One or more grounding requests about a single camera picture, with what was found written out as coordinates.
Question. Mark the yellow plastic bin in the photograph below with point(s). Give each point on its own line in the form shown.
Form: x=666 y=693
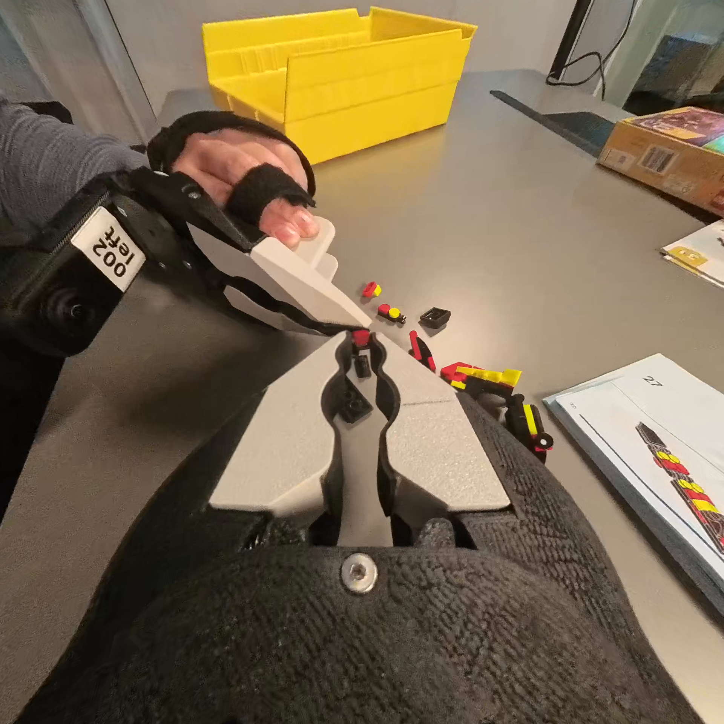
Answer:
x=339 y=85

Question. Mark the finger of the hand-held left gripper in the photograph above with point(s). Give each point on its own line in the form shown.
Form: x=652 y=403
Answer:
x=266 y=308
x=305 y=277

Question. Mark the person's left hand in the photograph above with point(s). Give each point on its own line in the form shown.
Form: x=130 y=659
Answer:
x=226 y=158

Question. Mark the red and yellow toy brick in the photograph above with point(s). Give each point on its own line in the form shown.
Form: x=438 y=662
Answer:
x=371 y=290

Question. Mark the small red black toy brick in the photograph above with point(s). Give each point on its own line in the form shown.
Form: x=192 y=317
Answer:
x=361 y=338

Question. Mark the person's left forearm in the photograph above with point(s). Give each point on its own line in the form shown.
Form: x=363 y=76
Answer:
x=56 y=158

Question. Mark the red yellow black toy brick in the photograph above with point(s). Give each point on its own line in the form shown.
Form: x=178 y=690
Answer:
x=390 y=313

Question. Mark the open instruction booklet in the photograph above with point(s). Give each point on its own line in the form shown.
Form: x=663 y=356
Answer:
x=650 y=452

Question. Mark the black square toy tile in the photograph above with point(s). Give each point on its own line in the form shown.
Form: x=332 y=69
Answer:
x=434 y=318

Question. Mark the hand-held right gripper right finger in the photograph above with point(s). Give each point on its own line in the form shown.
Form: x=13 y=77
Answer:
x=441 y=452

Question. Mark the red yellow black brick assembly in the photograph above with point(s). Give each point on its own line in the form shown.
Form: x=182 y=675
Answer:
x=492 y=384

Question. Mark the black light stand pole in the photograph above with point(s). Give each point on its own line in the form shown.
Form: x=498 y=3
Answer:
x=571 y=34

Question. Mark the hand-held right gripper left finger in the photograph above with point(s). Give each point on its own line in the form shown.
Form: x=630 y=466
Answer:
x=283 y=452

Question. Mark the closed instruction booklet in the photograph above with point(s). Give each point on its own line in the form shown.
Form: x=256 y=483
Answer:
x=698 y=254

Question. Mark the red toy brick piece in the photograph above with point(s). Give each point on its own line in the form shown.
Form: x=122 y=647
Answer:
x=421 y=353

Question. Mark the colourful toy set box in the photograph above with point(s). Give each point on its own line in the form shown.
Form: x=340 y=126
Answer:
x=667 y=152

